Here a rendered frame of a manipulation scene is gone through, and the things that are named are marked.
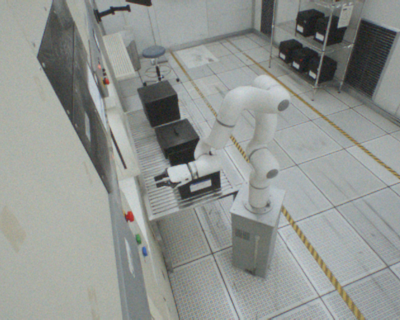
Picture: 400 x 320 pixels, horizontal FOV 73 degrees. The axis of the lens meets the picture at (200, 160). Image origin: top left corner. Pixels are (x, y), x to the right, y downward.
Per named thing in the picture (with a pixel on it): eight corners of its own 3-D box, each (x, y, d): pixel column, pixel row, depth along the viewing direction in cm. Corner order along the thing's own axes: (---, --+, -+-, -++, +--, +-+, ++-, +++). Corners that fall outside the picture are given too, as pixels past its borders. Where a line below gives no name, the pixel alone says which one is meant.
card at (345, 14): (349, 26, 313) (356, 0, 295) (336, 29, 310) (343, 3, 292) (347, 25, 315) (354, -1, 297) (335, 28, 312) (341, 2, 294)
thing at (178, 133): (202, 147, 209) (200, 134, 200) (166, 159, 203) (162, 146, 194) (189, 127, 230) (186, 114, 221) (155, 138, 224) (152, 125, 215)
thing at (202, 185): (181, 200, 174) (177, 183, 162) (171, 172, 193) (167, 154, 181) (221, 187, 178) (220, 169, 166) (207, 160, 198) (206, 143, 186)
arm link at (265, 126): (254, 176, 142) (241, 156, 153) (275, 170, 144) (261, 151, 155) (263, 89, 108) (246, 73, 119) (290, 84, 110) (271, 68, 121)
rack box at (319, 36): (310, 39, 355) (313, 18, 337) (329, 35, 359) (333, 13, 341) (324, 47, 333) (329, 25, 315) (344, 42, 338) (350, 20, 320)
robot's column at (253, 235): (275, 249, 223) (286, 191, 171) (265, 281, 206) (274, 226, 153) (242, 238, 234) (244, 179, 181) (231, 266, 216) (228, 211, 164)
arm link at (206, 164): (191, 157, 133) (197, 169, 127) (216, 148, 135) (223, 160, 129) (193, 168, 139) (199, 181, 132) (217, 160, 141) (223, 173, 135)
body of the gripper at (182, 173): (195, 183, 131) (173, 190, 129) (189, 169, 138) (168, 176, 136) (193, 172, 126) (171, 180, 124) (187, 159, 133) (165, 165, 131)
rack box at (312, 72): (304, 75, 388) (307, 58, 370) (321, 71, 392) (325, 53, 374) (317, 84, 367) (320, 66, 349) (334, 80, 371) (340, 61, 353)
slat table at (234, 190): (239, 247, 228) (239, 190, 175) (171, 273, 217) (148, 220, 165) (192, 153, 319) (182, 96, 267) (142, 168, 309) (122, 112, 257)
